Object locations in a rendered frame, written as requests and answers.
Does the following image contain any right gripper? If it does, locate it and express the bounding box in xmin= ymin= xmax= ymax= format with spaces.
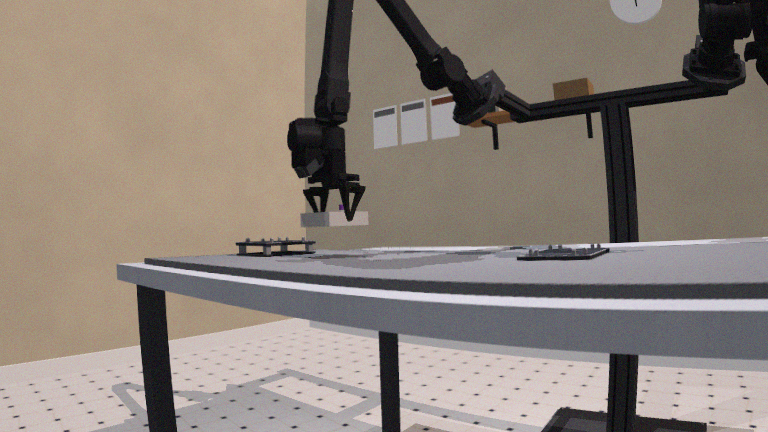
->
xmin=303 ymin=150 xmax=366 ymax=221

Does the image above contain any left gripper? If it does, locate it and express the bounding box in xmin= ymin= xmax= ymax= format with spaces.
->
xmin=744 ymin=39 xmax=768 ymax=85

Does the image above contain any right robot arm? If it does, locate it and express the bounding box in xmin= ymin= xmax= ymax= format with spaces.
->
xmin=287 ymin=0 xmax=492 ymax=178

